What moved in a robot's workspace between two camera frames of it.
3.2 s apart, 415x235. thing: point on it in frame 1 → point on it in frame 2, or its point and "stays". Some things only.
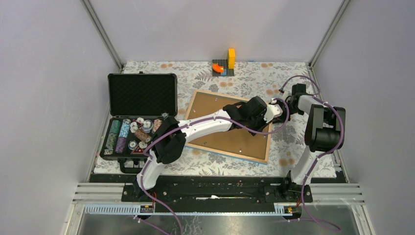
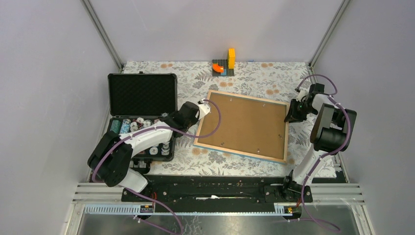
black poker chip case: (136, 102) stays
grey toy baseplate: (224, 63) stays
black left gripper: (263, 123) → (196, 118)
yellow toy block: (231, 58) stays
